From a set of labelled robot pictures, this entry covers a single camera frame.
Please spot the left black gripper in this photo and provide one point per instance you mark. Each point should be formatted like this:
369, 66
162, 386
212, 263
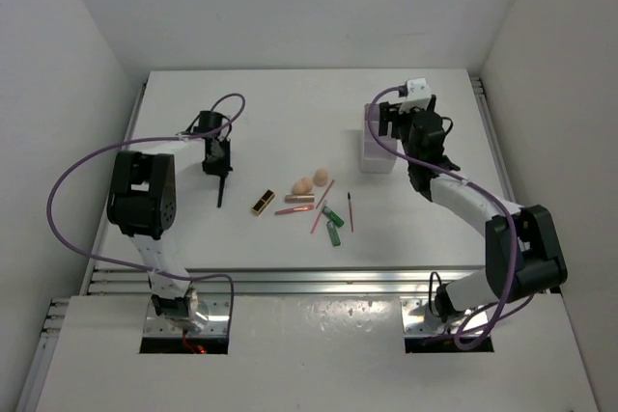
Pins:
222, 168

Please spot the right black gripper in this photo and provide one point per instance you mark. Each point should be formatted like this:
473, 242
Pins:
390, 114

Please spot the white organizer box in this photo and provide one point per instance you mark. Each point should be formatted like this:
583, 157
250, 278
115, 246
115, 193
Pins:
373, 158

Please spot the black gold lipstick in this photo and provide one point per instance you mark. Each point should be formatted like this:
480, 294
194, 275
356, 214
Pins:
263, 202

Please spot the gourd-shaped beige sponge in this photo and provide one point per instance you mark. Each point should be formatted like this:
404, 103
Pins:
303, 187

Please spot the egg-shaped beige sponge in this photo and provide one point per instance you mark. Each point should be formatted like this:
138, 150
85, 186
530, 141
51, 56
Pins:
321, 177

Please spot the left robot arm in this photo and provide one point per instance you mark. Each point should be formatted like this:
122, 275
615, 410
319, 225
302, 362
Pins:
142, 203

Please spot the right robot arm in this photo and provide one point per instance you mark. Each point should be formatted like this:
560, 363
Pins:
523, 255

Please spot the rose gold lipstick tube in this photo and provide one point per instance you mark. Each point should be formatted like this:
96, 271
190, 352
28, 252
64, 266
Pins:
299, 199

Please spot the pink mascara wand brush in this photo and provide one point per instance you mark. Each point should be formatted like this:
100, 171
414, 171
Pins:
350, 211

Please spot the pink lip pencil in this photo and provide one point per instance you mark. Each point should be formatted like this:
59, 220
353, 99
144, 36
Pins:
292, 210

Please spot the thin pink brush stick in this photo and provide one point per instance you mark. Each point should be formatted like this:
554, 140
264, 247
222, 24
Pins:
325, 193

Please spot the long pink stick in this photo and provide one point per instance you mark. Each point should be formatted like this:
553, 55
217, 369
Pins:
319, 215

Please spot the upper green bottle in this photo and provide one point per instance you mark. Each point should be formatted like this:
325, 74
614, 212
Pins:
333, 217

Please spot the green bottle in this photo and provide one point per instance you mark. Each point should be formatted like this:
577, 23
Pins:
333, 234
333, 217

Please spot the lower green bottle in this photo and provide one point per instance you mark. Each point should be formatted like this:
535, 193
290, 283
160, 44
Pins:
333, 234

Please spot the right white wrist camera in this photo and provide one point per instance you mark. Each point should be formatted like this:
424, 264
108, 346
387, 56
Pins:
415, 93

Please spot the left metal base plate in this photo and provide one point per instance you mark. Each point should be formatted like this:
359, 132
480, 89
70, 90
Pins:
211, 321

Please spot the metal base plate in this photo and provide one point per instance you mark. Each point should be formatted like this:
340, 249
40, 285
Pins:
419, 323
211, 321

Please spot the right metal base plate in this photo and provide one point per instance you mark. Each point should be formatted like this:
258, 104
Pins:
419, 323

